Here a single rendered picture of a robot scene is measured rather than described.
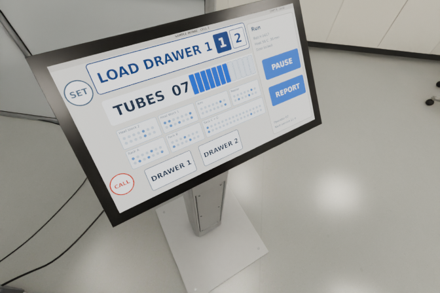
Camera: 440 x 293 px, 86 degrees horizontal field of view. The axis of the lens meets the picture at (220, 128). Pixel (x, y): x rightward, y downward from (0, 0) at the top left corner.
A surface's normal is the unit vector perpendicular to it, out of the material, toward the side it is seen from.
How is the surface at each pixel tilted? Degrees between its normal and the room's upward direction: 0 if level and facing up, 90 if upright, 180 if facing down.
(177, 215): 5
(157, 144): 50
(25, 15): 90
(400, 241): 0
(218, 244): 3
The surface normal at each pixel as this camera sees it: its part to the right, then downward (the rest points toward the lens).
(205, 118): 0.40, 0.15
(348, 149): 0.04, -0.61
